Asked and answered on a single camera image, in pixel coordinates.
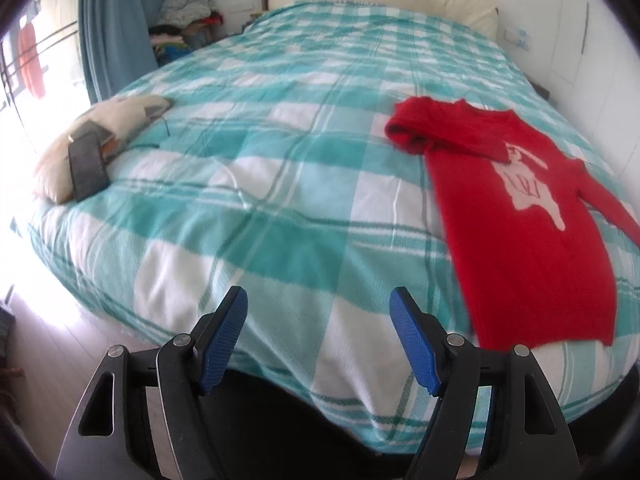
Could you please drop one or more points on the window railing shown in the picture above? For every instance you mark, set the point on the window railing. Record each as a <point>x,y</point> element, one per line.
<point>55,35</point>

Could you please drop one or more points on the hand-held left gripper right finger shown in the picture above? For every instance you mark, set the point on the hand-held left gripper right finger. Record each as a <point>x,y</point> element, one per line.
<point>415,345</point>

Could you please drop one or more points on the red hanging garment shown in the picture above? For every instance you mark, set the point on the red hanging garment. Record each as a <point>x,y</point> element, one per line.
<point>32,60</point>

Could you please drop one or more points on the beige pillow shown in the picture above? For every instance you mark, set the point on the beige pillow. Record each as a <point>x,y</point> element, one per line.
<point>125,115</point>

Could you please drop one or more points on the dark grey flat pouch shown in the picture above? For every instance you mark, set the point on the dark grey flat pouch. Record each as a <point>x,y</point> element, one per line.
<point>87,167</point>

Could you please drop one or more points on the teal white plaid bed blanket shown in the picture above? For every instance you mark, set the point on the teal white plaid bed blanket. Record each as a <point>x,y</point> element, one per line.
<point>300,185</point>

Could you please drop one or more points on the red sweater with white rabbit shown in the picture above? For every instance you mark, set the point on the red sweater with white rabbit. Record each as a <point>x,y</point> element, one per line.
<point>525,260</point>

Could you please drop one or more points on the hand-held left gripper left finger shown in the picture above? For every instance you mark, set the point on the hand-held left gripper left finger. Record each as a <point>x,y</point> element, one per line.
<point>225,340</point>

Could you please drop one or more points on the white wall socket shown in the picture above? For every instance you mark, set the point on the white wall socket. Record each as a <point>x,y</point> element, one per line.
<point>517,39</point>

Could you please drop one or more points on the pile of clothes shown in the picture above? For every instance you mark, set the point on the pile of clothes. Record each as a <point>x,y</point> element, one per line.
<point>185,15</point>

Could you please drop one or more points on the blue curtain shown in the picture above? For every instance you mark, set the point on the blue curtain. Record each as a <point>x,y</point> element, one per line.
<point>115,25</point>

